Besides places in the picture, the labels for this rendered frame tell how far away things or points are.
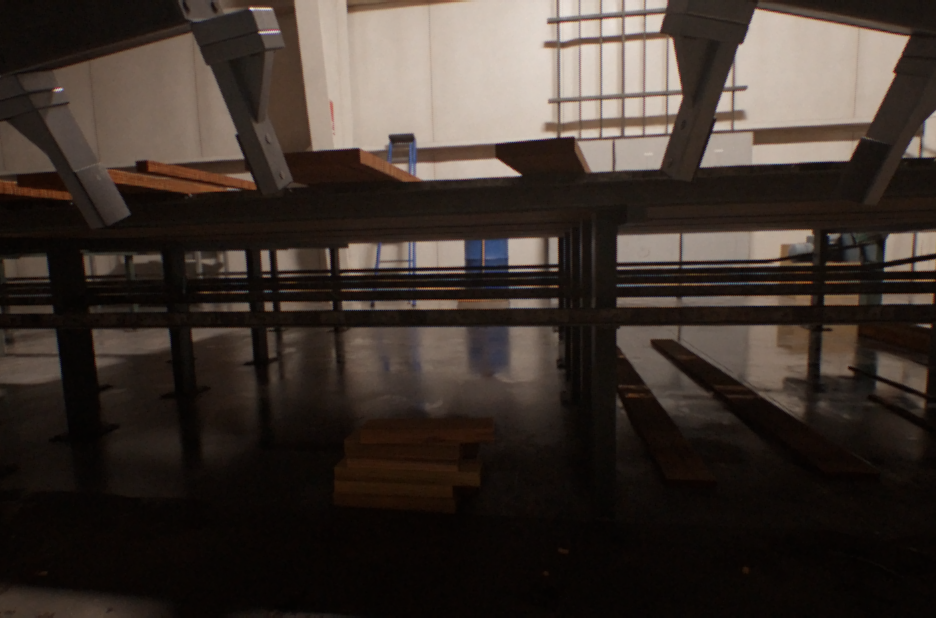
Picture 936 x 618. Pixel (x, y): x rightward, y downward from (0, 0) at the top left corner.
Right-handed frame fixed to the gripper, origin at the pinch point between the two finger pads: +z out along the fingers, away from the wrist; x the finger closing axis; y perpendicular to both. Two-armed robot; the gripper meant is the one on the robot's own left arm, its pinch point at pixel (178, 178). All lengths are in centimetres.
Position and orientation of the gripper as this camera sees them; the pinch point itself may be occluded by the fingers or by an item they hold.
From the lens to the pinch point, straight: 40.7
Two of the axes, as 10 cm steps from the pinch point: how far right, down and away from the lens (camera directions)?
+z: 2.0, 8.5, 4.8
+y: 0.8, -5.0, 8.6
